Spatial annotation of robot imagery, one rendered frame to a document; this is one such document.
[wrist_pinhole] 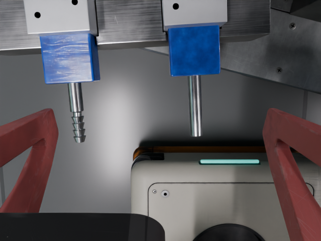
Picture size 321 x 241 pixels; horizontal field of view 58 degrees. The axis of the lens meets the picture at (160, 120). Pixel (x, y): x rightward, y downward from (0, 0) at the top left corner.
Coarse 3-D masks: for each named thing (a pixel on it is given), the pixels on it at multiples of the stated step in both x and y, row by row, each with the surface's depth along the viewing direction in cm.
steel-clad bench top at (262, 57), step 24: (288, 0) 30; (288, 24) 31; (312, 24) 31; (240, 48) 31; (264, 48) 31; (288, 48) 31; (312, 48) 31; (240, 72) 32; (264, 72) 31; (288, 72) 31; (312, 72) 31
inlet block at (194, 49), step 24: (168, 0) 22; (192, 0) 22; (216, 0) 22; (168, 24) 23; (192, 24) 23; (216, 24) 24; (168, 48) 26; (192, 48) 24; (216, 48) 24; (192, 72) 25; (216, 72) 25; (192, 96) 26; (192, 120) 26
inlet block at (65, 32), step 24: (24, 0) 22; (48, 0) 22; (72, 0) 23; (48, 24) 23; (72, 24) 23; (96, 24) 25; (48, 48) 24; (72, 48) 24; (96, 48) 26; (48, 72) 25; (72, 72) 25; (96, 72) 26; (72, 96) 26
